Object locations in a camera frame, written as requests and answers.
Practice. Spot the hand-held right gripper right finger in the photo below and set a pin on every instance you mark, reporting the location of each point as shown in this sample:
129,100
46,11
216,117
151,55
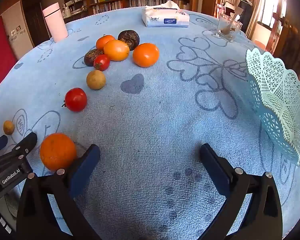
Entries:
215,167

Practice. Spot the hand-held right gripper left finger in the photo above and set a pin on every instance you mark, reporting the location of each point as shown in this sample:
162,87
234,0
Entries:
86,166

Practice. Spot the small tan round fruit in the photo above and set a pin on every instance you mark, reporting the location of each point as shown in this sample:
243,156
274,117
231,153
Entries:
8,127

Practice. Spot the large red tomato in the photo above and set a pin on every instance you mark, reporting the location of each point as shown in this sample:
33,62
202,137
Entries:
75,99

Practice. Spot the light green plastic basket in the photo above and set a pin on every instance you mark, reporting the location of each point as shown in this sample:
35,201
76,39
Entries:
277,100

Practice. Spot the small red tomato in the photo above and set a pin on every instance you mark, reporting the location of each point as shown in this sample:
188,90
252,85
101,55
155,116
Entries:
101,62

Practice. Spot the dark brown fibrous fruit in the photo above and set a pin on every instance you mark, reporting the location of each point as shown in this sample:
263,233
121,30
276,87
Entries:
90,56
128,38

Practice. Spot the blue printed towel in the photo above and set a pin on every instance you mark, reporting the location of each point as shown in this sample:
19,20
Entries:
152,120

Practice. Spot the pink thermos bottle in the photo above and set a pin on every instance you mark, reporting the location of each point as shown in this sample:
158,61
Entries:
56,22

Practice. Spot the dark wooden door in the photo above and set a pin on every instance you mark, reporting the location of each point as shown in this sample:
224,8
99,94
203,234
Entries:
35,17

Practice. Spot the clear glass cup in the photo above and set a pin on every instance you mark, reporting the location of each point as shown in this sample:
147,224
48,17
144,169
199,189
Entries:
233,33

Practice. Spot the brown wooden door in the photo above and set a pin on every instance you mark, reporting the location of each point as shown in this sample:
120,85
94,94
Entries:
292,42

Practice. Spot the small wooden shelf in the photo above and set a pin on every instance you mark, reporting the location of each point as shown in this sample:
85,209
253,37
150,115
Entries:
75,2

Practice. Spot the dark hanging garment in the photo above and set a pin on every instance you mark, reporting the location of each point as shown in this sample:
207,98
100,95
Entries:
245,15

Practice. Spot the white tissue pack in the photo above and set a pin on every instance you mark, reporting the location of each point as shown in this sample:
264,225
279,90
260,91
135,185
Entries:
165,17

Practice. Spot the window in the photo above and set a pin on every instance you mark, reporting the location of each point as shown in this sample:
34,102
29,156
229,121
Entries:
272,7

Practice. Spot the white wall panel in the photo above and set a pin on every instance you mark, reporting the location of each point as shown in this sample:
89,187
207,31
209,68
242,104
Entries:
17,30

